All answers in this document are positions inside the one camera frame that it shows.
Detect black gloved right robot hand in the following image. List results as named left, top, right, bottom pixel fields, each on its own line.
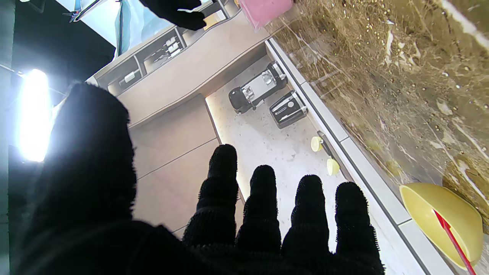
left=139, top=0, right=207, bottom=31

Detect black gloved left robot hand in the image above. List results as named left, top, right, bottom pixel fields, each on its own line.
left=11, top=82, right=384, bottom=275

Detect pink measuring cup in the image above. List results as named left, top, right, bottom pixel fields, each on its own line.
left=239, top=0, right=295, bottom=31

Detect red plastic scoop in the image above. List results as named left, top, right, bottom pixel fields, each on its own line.
left=434, top=209, right=478, bottom=275

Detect open shelf unit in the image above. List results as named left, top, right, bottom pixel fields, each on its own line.
left=86, top=0, right=242, bottom=96

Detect bright studio light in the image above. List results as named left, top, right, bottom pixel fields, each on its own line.
left=16, top=68, right=53, bottom=163

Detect black espresso machine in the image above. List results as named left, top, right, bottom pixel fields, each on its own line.
left=228, top=61, right=288, bottom=115

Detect black and steel toaster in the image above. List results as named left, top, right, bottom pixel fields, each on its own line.
left=269, top=90, right=308, bottom=129

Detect yellow plastic bowl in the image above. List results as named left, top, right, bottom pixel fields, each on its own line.
left=399, top=183, right=484, bottom=270

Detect wooden wall cabinet doors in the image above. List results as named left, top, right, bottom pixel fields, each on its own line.
left=128, top=94, right=245, bottom=239

